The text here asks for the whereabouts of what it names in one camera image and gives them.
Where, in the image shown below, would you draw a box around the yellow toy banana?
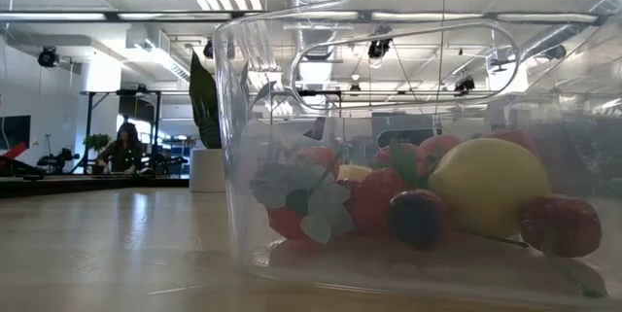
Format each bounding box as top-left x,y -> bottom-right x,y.
337,164 -> 374,182

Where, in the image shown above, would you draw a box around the person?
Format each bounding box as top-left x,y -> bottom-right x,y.
95,121 -> 145,175

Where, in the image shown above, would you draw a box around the black wall monitor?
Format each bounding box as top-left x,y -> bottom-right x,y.
0,115 -> 31,152

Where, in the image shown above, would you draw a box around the red toy fruit grey-green leaves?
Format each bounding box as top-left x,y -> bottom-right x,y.
250,149 -> 356,245

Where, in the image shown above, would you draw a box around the snake plant in white pot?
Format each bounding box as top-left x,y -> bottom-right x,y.
188,49 -> 278,193

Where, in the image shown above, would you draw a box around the yellow toy lemon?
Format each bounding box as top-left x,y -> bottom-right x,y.
427,137 -> 552,239

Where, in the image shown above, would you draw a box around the green background potted plant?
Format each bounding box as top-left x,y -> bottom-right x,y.
83,132 -> 112,157

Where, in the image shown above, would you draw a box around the clear plastic tupperware container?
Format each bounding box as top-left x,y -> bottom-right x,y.
212,0 -> 622,311

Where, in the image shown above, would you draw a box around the dark red toy cherry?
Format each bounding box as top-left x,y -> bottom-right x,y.
388,189 -> 531,250

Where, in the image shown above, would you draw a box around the thin hanging cable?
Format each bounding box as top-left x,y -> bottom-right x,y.
434,0 -> 447,119

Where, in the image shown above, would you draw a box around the black metal stand frame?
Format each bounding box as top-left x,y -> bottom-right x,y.
80,88 -> 164,176

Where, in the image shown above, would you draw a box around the red toy cherry long stem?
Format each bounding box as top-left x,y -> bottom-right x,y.
520,194 -> 608,298

